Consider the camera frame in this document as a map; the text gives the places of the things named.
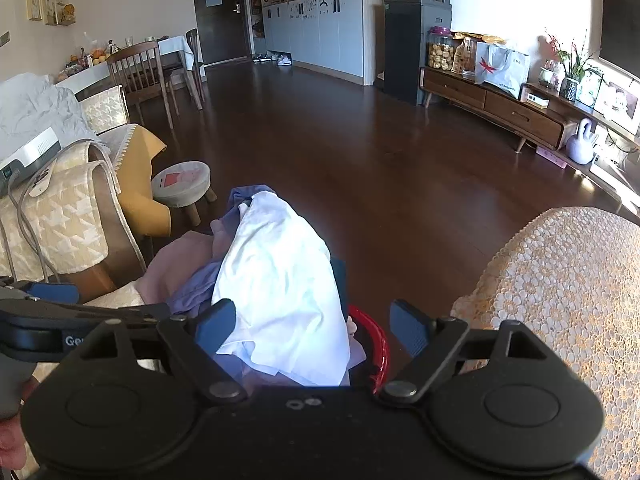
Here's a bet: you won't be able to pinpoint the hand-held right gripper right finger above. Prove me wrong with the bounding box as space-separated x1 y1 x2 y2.
380 299 548 404

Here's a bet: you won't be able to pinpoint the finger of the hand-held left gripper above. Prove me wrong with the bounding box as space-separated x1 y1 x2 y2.
0 280 83 306
75 302 173 323

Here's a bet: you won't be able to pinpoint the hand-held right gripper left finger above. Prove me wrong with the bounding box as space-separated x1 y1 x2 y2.
80 299 249 404

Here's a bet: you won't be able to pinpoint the red laundry basket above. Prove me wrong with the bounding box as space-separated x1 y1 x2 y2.
345 304 392 395

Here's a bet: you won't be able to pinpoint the white purple raglan shirt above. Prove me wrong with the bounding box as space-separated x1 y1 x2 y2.
167 185 368 388

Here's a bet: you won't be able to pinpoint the person's left hand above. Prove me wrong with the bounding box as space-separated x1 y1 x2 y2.
0 377 41 468

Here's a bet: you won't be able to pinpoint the pale pink cloth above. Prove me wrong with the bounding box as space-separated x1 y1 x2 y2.
135 217 241 311

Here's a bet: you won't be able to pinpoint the white red controller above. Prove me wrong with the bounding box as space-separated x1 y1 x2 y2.
27 164 56 198

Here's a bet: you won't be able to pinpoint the yellow leather chair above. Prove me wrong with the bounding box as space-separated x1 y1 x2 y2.
112 122 173 238

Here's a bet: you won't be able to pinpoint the small round stool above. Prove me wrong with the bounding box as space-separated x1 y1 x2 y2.
151 160 218 227

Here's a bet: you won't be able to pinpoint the white flat device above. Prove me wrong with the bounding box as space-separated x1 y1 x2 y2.
0 127 62 196

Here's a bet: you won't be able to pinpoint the yellow lace tablecloth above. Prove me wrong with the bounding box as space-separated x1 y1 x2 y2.
450 206 640 480

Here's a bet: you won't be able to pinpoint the white crumpled sheet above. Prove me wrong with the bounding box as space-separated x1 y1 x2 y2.
0 72 98 161

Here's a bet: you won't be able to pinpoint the pink power strip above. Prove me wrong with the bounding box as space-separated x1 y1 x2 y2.
536 146 570 170

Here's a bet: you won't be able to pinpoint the wooden TV stand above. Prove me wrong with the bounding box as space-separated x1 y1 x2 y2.
419 65 640 201

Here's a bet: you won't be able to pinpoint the wooden dining chair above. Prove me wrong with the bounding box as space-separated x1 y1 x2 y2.
167 28 207 111
106 41 176 130

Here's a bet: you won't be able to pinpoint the purple kettlebell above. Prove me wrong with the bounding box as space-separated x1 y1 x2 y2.
566 119 598 166

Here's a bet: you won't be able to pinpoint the small white box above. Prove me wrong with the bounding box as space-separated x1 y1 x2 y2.
520 85 550 108

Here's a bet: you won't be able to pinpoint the dining table white cloth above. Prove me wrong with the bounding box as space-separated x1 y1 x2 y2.
55 35 203 111

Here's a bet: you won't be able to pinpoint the white shopping bag red print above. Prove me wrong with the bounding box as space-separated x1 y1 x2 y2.
474 41 531 100

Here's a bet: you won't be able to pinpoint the cookie jar pink lid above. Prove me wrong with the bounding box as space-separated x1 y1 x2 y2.
426 26 455 72

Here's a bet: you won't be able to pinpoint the dark tall cabinet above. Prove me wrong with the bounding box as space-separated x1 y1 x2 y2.
383 0 452 106

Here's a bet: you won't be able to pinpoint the snack bag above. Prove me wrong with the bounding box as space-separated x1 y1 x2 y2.
452 36 478 75

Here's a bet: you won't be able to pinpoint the pink flower pot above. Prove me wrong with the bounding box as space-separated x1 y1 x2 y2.
539 35 563 88

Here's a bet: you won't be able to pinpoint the flower vase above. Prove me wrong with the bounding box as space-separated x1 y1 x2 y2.
557 35 606 103

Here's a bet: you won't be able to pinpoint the dark entrance door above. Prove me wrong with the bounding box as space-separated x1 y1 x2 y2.
190 0 251 68

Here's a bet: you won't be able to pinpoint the yellow bag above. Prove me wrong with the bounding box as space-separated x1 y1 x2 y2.
452 31 506 45

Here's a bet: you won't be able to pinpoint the colourful picture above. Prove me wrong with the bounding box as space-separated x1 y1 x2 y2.
577 67 608 111

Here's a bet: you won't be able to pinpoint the grey sideboard cabinets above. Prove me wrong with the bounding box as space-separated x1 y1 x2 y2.
262 0 383 86

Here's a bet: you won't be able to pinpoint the black television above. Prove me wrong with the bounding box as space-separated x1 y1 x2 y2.
599 0 640 83

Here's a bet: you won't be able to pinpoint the grey cable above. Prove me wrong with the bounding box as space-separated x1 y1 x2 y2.
10 137 103 281

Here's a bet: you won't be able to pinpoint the cream photo frame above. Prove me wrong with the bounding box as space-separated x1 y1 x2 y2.
592 80 640 136

